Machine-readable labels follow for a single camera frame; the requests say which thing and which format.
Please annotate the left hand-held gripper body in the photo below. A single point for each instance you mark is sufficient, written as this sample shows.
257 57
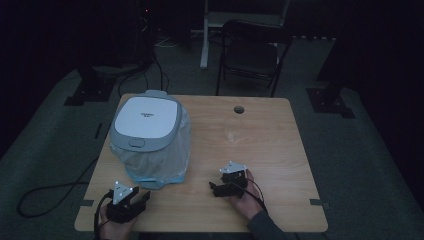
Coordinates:
121 208

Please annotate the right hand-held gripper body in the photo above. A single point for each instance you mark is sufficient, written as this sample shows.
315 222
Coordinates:
236 181

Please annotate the person's left hand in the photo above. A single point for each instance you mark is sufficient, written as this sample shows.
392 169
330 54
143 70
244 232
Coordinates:
115 229

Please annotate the person's right hand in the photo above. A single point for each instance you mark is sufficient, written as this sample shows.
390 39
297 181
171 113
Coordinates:
248 200

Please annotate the grey tape strip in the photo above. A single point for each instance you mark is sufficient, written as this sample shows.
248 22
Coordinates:
319 202
86 202

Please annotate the white trash bin with bag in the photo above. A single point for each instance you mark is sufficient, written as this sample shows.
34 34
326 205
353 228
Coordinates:
160 163

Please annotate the clear plastic bottle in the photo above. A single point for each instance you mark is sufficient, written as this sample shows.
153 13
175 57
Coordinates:
233 129

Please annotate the white grey lidded trash can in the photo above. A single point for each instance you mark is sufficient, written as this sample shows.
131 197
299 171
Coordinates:
146 121

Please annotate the black folding chair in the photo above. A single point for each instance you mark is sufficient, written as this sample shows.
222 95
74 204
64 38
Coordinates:
253 56

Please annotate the black stand base plate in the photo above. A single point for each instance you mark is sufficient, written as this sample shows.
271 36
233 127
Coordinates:
90 91
328 101

